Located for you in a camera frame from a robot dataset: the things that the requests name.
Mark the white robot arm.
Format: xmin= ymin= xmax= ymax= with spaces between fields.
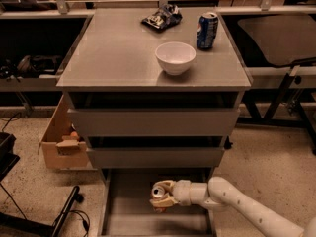
xmin=150 ymin=177 xmax=316 ymax=237

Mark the blue pepsi can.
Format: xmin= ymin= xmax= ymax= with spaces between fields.
xmin=197 ymin=12 xmax=218 ymax=49

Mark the orange coke can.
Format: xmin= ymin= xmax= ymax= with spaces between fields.
xmin=151 ymin=187 xmax=166 ymax=213

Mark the grey drawer cabinet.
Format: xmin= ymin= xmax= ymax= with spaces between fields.
xmin=56 ymin=7 xmax=253 ymax=237

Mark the open bottom drawer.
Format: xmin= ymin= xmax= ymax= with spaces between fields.
xmin=98 ymin=168 xmax=217 ymax=237

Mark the middle drawer front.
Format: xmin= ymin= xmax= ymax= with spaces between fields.
xmin=87 ymin=147 xmax=224 ymax=169

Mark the white bowl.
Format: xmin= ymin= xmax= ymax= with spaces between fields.
xmin=155 ymin=41 xmax=197 ymax=76

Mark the top drawer front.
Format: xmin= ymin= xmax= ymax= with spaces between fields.
xmin=68 ymin=109 xmax=239 ymax=137

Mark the cardboard box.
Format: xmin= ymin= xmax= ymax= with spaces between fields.
xmin=40 ymin=97 xmax=89 ymax=169

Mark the black chair base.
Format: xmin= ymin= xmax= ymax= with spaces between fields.
xmin=0 ymin=131 xmax=91 ymax=237

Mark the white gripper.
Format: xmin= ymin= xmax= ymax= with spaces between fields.
xmin=150 ymin=180 xmax=191 ymax=208

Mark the crumpled chip bag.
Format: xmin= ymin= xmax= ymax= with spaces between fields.
xmin=141 ymin=4 xmax=183 ymax=31

